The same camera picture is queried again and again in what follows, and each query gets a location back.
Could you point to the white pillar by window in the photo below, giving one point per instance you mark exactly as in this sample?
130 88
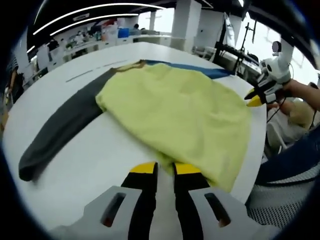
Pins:
183 27

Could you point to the blue storage bin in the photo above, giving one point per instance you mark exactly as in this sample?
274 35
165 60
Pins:
123 33

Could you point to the yellow garment with dark sleeves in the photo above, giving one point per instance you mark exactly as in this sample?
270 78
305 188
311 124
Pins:
175 112

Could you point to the person's blue jeans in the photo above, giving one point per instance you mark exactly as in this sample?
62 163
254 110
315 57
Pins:
287 160

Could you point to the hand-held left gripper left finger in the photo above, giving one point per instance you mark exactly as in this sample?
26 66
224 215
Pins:
140 200

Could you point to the white lab counter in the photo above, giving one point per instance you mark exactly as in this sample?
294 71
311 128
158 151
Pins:
82 47

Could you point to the short curved ceiling light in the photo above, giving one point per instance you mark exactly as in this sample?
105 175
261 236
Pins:
87 20

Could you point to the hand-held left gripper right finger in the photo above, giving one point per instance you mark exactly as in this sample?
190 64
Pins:
190 200

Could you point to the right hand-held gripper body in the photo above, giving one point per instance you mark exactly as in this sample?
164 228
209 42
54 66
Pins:
276 70

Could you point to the white mesh office chair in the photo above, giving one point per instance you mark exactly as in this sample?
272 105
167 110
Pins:
282 205

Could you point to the long curved ceiling light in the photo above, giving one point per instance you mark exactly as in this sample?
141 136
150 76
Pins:
100 9

